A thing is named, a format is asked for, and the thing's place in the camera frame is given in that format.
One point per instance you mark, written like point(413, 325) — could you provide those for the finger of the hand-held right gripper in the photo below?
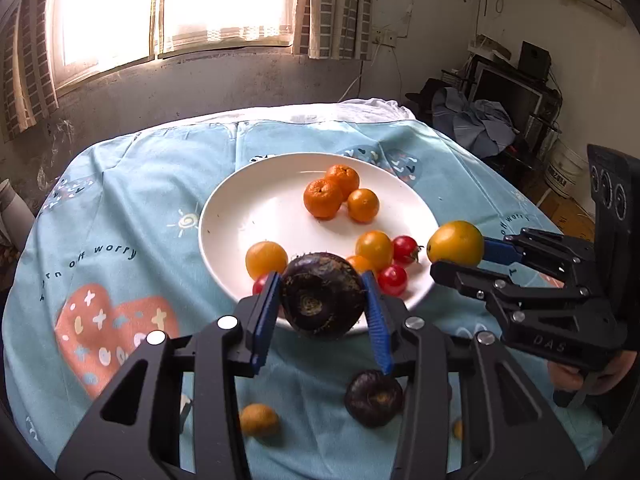
point(502, 251)
point(470, 280)

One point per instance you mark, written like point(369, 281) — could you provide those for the pile of grey clothes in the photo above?
point(475, 120)

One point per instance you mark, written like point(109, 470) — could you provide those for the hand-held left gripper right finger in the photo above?
point(378, 327)

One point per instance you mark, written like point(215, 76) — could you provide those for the dark water chestnut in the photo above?
point(321, 292)
point(374, 399)

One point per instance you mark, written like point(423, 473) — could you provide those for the white under cloth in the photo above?
point(300, 110)

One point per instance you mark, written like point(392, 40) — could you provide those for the orange kumquat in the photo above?
point(266, 259)
point(358, 262)
point(363, 205)
point(374, 249)

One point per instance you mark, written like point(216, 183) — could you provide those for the checked curtain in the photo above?
point(25, 75)
point(335, 10)

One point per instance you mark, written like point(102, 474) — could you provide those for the brown longan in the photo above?
point(259, 421)

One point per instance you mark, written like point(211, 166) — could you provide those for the black monitor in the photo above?
point(510, 92)

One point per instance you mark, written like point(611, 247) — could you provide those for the wall socket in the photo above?
point(385, 38)

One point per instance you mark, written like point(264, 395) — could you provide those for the person's right hand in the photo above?
point(565, 379)

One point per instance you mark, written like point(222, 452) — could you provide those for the black speaker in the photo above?
point(534, 60)

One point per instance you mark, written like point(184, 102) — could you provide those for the white plastic bucket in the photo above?
point(565, 170)

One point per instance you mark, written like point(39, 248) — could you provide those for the red cherry tomato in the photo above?
point(260, 286)
point(405, 250)
point(392, 281)

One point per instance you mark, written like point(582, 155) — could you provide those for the bright window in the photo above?
point(175, 5)

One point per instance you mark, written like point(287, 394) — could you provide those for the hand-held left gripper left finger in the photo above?
point(262, 322)

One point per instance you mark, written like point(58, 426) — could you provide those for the orange mandarin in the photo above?
point(343, 179)
point(322, 200)

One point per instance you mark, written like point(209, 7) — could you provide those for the white round plate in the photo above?
point(280, 220)

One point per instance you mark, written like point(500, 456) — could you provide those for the light blue printed tablecloth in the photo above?
point(125, 220)

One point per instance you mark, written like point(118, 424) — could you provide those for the yellow loquat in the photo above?
point(455, 243)

